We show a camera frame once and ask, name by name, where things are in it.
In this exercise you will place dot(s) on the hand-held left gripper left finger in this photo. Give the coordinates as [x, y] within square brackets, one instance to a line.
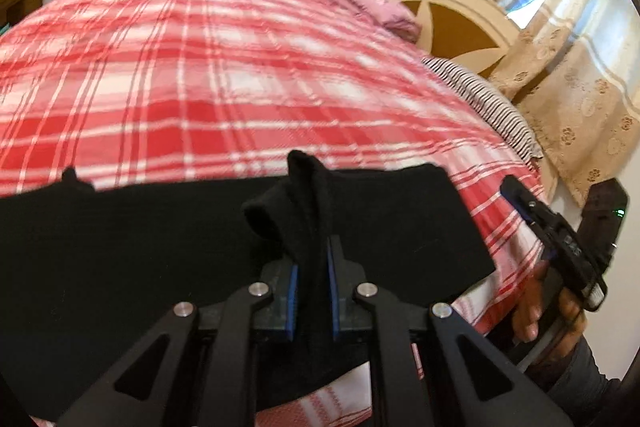
[292, 302]

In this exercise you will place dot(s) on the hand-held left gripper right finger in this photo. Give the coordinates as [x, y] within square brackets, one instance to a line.
[334, 302]

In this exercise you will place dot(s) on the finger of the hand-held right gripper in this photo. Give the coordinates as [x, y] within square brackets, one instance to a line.
[525, 199]

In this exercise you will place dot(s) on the black pants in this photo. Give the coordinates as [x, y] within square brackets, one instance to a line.
[125, 257]

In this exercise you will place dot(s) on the person's right forearm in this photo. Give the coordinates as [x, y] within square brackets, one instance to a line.
[580, 387]

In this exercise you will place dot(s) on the person's right hand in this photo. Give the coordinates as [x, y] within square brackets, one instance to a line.
[530, 307]

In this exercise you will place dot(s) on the striped pillow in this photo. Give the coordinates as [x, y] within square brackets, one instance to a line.
[485, 102]

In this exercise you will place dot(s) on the long beige floral curtain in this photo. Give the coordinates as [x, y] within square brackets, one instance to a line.
[575, 82]

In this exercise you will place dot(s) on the cream wooden headboard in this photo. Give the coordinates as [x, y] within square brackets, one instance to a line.
[460, 22]

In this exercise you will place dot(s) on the bed with red plaid sheet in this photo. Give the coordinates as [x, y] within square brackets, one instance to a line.
[225, 82]

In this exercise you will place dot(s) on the pink pillow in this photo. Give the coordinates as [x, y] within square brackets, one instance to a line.
[370, 4]

